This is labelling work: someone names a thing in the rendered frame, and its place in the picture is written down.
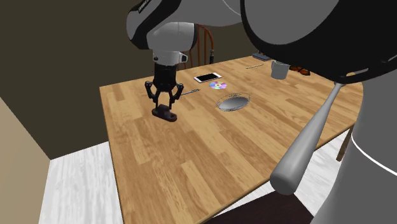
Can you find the grey mug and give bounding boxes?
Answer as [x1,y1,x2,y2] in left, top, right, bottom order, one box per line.
[270,60,291,81]

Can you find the wooden chair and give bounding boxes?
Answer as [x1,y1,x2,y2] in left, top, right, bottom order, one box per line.
[182,24,216,71]

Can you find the rainbow compact disc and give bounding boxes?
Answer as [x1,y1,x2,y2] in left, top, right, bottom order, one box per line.
[209,81,228,91]

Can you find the dark brown block-shaped object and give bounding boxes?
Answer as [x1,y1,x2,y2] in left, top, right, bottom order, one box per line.
[151,104,179,123]

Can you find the wooden table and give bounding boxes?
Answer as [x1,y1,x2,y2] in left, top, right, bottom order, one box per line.
[99,55,365,224]

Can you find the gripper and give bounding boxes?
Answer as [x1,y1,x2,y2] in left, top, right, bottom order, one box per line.
[144,62,185,110]

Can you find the white smartphone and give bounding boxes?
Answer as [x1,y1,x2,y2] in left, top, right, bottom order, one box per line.
[193,72,223,84]

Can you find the silver wire basket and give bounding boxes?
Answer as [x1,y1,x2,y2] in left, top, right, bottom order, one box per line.
[216,92,252,113]

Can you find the grey baseball bat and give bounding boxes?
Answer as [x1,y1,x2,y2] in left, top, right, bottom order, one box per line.
[268,81,347,197]

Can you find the brown shoe-shaped object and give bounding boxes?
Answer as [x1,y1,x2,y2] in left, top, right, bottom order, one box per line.
[289,66,311,76]

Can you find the blue book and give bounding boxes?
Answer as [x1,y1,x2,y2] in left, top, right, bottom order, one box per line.
[251,52,272,62]

